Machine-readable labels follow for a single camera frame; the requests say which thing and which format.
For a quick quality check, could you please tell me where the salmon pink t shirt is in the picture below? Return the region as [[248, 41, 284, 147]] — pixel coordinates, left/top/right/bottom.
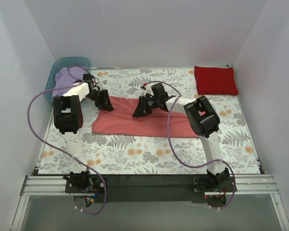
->
[[92, 96, 198, 138]]

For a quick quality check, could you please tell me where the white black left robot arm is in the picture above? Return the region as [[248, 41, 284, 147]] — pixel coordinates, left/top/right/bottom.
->
[[53, 74, 114, 193]]

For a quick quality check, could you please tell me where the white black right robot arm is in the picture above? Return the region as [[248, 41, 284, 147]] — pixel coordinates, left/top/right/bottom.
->
[[132, 81, 230, 191]]

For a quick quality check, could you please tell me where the lilac t shirt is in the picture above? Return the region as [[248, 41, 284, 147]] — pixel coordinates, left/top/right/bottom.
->
[[52, 66, 90, 100]]

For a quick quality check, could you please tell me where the teal plastic basket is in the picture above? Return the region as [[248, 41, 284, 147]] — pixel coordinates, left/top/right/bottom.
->
[[45, 57, 91, 90]]

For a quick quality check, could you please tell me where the folded red t shirt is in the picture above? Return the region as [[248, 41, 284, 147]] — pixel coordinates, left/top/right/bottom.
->
[[194, 66, 239, 96]]

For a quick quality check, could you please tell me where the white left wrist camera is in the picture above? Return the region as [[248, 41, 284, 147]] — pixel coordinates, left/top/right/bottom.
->
[[96, 80, 106, 91]]

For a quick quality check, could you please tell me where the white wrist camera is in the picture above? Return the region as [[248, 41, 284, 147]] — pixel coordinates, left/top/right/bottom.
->
[[141, 84, 154, 97], [96, 80, 106, 91]]

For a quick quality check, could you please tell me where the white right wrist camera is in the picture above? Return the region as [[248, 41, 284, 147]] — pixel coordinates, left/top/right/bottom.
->
[[141, 84, 154, 97]]

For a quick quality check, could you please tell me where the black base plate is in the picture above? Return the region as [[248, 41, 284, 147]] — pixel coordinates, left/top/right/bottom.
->
[[63, 174, 236, 203]]

